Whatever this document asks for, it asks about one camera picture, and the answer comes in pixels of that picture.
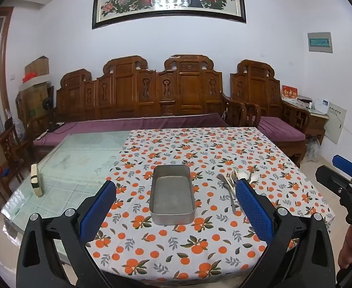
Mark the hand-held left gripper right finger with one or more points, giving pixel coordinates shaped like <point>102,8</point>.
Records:
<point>254,210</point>

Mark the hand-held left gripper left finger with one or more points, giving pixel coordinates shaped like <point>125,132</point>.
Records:
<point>99,213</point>

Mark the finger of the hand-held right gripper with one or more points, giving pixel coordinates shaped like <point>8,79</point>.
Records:
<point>345,165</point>
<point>333,180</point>

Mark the rectangular metal tray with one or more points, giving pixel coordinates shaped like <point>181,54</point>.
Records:
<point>171,195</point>

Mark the person's right hand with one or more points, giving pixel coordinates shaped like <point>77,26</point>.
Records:
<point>348,250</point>

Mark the small white spoon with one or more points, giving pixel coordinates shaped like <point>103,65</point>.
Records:
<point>254,179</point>

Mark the clear plastic bag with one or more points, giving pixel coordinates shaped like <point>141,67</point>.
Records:
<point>314,148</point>

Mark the large white spoon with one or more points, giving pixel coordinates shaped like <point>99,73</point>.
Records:
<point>242,174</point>

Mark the white plastic fork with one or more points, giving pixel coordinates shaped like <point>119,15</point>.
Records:
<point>234,175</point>

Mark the wooden side table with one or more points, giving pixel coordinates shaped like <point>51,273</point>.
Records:
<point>314,123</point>

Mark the white device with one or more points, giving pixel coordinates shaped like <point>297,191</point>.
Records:
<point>321,105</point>

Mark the cream and green block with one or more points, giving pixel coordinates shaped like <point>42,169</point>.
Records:
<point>37,181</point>

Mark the purple armchair cushion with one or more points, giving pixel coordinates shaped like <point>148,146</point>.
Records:
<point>279,127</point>

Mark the orange print tablecloth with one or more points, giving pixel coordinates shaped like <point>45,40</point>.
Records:
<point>170,252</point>

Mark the red and gold box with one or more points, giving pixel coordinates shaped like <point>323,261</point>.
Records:
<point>289,92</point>

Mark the wooden chair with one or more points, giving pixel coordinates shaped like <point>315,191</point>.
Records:
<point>5,159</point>

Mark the carved wooden armchair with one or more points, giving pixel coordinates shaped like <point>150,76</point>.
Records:
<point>254,90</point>

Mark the black fan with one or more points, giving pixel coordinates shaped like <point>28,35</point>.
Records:
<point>47,105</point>

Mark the carved wooden sofa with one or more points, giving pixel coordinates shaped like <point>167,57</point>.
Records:
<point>152,93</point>

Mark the red bag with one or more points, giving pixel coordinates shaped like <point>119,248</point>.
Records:
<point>29,77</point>

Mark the cardboard box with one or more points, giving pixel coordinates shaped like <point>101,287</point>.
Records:
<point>38,66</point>

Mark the grey wall panel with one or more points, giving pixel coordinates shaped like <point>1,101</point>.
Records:
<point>336,123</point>

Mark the white and green wall box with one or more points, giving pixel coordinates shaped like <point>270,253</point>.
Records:
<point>320,42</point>

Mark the wooden door frame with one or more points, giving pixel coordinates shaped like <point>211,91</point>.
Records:
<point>5,60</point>

